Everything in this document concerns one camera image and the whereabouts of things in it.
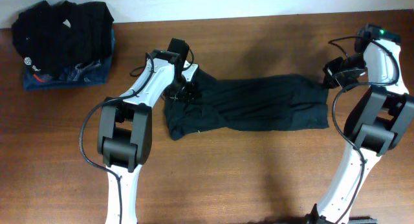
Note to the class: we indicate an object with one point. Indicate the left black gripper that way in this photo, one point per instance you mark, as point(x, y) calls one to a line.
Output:
point(189, 96)

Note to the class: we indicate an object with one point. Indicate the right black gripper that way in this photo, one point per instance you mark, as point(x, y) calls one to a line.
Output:
point(332, 76)

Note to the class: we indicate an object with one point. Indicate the dark teal t-shirt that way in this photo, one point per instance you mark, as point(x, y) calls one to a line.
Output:
point(288, 102)

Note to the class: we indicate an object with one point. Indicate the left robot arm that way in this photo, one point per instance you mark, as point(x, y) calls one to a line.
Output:
point(125, 132)

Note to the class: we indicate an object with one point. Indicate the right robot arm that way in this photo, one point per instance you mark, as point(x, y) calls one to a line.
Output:
point(375, 125)

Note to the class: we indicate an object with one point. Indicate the folded blue jeans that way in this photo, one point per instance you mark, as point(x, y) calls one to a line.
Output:
point(94, 73)

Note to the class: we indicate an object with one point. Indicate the black folded sweater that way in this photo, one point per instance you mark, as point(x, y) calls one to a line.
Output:
point(51, 38)

